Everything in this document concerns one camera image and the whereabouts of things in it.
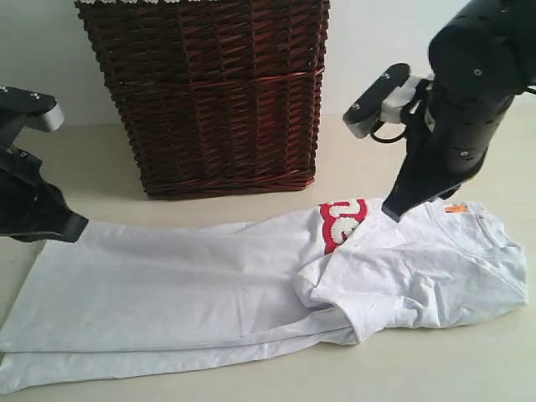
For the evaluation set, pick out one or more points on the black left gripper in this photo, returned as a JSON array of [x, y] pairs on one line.
[[31, 209]]

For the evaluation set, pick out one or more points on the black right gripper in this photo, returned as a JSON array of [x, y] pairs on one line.
[[459, 131]]

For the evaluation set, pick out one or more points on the white t-shirt red lettering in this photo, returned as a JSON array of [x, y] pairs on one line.
[[127, 301]]

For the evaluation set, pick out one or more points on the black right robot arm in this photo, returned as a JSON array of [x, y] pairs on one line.
[[481, 60]]

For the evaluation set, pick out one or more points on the dark red wicker basket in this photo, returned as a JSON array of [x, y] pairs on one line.
[[217, 98]]

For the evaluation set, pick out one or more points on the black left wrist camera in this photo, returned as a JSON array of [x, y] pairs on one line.
[[40, 112]]

